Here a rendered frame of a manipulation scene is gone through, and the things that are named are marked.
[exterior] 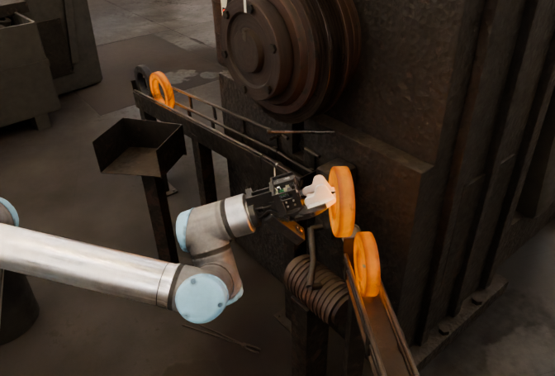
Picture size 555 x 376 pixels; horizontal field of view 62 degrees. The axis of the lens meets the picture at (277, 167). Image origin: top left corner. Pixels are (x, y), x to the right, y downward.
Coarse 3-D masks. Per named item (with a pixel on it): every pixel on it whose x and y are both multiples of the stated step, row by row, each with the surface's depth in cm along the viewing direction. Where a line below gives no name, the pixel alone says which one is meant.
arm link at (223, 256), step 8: (224, 248) 102; (192, 256) 102; (200, 256) 100; (208, 256) 100; (216, 256) 100; (224, 256) 101; (232, 256) 103; (200, 264) 101; (224, 264) 99; (232, 264) 102; (232, 272) 99; (240, 280) 105; (240, 288) 102; (232, 296) 100; (240, 296) 102
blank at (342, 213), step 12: (336, 168) 101; (348, 168) 101; (336, 180) 98; (348, 180) 97; (336, 192) 99; (348, 192) 96; (336, 204) 99; (348, 204) 95; (336, 216) 100; (348, 216) 96; (336, 228) 100; (348, 228) 97
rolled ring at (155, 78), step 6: (156, 72) 213; (150, 78) 217; (156, 78) 212; (162, 78) 209; (150, 84) 220; (156, 84) 220; (162, 84) 209; (168, 84) 209; (156, 90) 221; (168, 90) 209; (156, 96) 221; (168, 96) 209; (156, 102) 223; (168, 102) 211
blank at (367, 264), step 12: (360, 240) 112; (372, 240) 110; (360, 252) 112; (372, 252) 108; (360, 264) 117; (372, 264) 107; (360, 276) 115; (372, 276) 107; (360, 288) 115; (372, 288) 108
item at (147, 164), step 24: (120, 120) 183; (144, 120) 182; (96, 144) 170; (120, 144) 185; (144, 144) 188; (168, 144) 170; (120, 168) 176; (144, 168) 174; (168, 168) 172; (168, 216) 194; (168, 240) 197; (192, 264) 214
